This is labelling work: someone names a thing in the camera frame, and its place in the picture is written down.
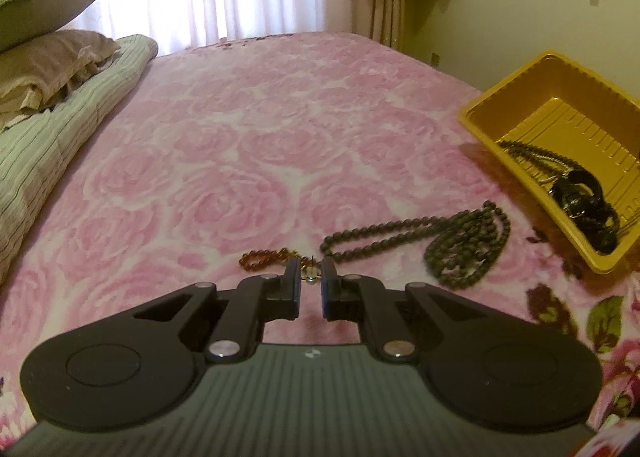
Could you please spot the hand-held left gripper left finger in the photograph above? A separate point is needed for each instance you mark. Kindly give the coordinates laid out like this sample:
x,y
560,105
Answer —
x,y
297,289

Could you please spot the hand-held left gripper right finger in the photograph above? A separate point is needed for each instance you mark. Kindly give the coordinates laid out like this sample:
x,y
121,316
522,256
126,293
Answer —
x,y
325,289

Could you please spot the yellow plastic tray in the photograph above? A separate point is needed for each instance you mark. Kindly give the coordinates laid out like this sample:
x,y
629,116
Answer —
x,y
560,112

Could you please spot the pink floral blanket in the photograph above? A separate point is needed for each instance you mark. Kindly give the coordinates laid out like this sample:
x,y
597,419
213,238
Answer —
x,y
280,137

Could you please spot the green striped quilt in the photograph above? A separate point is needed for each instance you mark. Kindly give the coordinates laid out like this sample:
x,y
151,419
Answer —
x,y
60,137

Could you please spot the beige pillow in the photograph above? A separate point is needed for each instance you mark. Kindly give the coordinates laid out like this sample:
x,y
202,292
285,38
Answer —
x,y
50,62

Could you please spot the green pillow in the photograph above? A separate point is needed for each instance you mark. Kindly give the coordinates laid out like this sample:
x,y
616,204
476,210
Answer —
x,y
35,7

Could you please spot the low wall socket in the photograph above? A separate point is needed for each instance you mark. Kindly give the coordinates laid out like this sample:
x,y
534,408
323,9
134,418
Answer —
x,y
435,60

